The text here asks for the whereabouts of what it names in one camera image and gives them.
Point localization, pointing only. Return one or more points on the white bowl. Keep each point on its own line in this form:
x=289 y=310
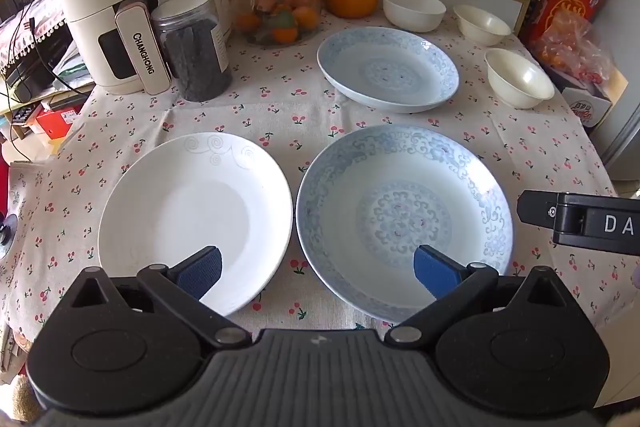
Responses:
x=414 y=14

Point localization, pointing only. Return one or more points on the glass jar of small oranges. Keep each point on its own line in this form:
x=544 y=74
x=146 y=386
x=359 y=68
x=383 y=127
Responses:
x=280 y=12

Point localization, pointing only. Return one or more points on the cream bowl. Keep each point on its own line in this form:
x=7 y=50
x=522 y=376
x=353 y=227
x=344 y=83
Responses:
x=482 y=29
x=520 y=79

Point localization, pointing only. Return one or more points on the plastic jar with dark contents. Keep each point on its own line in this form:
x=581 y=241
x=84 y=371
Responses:
x=197 y=52

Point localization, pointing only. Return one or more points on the small red box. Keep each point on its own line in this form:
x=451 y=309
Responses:
x=55 y=122

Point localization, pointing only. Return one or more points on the white plate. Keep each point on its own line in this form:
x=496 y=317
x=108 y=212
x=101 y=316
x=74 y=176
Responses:
x=190 y=207

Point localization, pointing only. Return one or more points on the white printed box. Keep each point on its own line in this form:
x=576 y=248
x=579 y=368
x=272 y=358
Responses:
x=590 y=107

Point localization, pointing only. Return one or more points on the white refrigerator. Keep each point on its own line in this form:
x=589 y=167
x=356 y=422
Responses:
x=620 y=147

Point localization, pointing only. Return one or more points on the lace trimmed cloth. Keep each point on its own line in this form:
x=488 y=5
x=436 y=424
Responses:
x=30 y=32

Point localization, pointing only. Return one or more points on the large blue patterned plate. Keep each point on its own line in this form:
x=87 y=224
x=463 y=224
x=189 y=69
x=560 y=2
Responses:
x=400 y=187

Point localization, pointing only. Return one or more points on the cherry print tablecloth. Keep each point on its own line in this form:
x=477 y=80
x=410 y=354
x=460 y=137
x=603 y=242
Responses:
x=300 y=117

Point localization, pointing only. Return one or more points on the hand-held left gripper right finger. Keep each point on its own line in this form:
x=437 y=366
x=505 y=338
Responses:
x=435 y=272

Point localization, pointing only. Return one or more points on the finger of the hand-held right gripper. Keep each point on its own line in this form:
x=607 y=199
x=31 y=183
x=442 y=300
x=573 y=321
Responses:
x=600 y=224

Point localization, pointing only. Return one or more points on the plastic bag of snacks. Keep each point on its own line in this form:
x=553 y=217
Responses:
x=575 y=52

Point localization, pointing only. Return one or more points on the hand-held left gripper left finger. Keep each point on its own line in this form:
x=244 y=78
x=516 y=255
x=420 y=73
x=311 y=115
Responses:
x=200 y=274

